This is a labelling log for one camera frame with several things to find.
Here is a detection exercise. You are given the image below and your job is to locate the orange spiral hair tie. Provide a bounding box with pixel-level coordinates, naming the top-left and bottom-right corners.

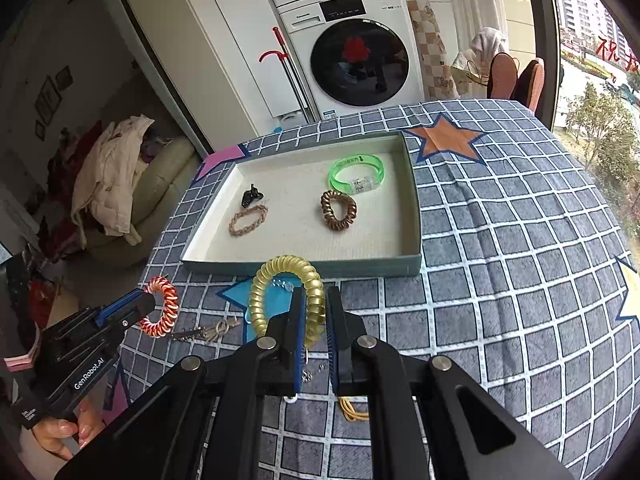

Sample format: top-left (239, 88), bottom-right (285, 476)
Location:
top-left (136, 275), bottom-right (180, 338)

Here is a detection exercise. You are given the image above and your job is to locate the yellow spiral hair tie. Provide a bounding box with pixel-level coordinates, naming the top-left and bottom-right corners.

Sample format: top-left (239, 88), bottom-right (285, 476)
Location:
top-left (247, 253), bottom-right (327, 351)

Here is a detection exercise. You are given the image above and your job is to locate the silver spiked hair clip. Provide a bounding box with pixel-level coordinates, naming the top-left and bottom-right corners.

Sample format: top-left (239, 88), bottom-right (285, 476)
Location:
top-left (171, 318), bottom-right (241, 344)

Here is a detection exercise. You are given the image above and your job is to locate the brown spiral hair tie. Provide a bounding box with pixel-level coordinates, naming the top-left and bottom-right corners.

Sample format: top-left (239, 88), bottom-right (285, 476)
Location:
top-left (320, 188), bottom-right (359, 232)

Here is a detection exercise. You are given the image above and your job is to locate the green translucent bangle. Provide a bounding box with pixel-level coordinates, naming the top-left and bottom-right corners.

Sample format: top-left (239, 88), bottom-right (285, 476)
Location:
top-left (328, 154), bottom-right (385, 195)

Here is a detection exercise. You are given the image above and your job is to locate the brown braided bracelet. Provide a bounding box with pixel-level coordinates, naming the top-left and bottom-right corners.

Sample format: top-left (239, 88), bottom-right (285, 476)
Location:
top-left (228, 202), bottom-right (270, 238)

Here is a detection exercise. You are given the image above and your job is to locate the black claw hair clip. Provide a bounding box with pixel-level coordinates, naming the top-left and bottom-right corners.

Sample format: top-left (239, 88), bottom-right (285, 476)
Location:
top-left (241, 184), bottom-right (264, 209)

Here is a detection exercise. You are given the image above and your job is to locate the person's left hand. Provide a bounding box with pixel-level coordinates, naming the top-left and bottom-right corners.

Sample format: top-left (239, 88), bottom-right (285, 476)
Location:
top-left (32, 396), bottom-right (105, 460)

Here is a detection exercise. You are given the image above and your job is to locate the thin yellow elastic band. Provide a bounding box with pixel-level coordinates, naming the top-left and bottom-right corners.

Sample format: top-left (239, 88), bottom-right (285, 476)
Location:
top-left (338, 396), bottom-right (369, 422)

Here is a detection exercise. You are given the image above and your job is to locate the beige jacket on sofa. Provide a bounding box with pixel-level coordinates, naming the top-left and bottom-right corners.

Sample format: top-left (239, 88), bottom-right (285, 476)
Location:
top-left (70, 115), bottom-right (154, 249)

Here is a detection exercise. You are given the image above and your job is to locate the teal shallow cardboard tray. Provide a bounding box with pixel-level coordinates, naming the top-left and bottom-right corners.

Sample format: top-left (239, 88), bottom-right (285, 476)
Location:
top-left (181, 131), bottom-right (422, 278)

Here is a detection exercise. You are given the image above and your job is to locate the light green sofa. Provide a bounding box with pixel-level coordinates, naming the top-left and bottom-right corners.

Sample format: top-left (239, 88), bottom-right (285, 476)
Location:
top-left (86, 136), bottom-right (202, 268)

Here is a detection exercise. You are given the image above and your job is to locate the checkered cloth bag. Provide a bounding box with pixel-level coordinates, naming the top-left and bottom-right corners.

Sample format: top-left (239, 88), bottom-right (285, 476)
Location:
top-left (407, 0), bottom-right (459, 100)

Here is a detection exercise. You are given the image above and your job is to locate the white tote bag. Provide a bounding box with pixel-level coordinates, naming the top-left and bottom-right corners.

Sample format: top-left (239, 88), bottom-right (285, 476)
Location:
top-left (450, 27), bottom-right (509, 99)

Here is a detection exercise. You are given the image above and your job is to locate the brown slipper pair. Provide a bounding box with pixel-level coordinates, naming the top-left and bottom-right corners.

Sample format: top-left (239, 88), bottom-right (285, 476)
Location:
top-left (487, 52), bottom-right (544, 112)

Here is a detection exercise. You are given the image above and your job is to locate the white front-load washing machine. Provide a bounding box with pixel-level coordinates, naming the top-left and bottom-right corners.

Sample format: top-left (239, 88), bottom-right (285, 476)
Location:
top-left (272, 0), bottom-right (424, 119)

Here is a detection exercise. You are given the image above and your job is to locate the red-handled mop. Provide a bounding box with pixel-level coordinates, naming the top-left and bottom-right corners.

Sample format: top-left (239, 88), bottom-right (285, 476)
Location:
top-left (258, 26), bottom-right (316, 124)

